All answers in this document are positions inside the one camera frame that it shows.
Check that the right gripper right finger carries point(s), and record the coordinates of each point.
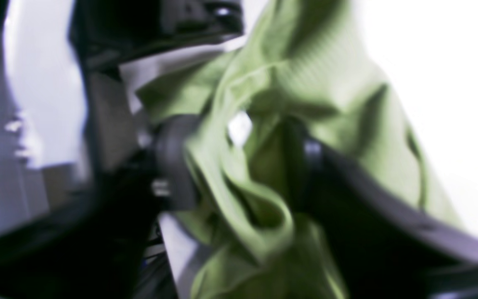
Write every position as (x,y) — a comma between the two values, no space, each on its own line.
(383,248)

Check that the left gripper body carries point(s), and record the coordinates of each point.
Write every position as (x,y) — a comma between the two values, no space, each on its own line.
(108,33)

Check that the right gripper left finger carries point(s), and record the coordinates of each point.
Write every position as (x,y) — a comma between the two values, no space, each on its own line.
(93,248)

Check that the green T-shirt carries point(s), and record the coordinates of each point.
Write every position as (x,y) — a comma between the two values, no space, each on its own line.
(302,83)

